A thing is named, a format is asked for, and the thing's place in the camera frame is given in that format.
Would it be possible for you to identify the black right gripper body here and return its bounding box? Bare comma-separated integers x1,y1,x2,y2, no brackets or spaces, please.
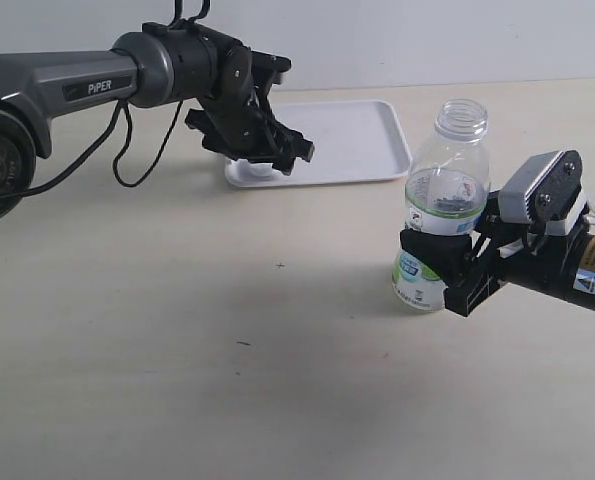
444,213,529,317

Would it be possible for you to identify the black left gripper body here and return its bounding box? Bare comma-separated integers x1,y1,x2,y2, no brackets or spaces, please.
185,47,315,163

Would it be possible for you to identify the white bottle cap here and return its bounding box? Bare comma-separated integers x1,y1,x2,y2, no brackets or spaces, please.
235,160,274,182

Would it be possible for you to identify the clear plastic drink bottle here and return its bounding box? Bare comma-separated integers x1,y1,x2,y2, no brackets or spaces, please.
391,98,491,313

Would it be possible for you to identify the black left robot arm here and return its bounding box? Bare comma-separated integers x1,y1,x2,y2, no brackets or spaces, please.
0,20,315,219

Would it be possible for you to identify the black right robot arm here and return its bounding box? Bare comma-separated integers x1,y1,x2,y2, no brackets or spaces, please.
399,191,595,317

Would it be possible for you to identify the white plastic tray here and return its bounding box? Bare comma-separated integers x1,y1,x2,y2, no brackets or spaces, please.
224,99,411,188

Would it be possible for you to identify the thick black cable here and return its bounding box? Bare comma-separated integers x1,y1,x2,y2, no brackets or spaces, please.
0,102,123,209

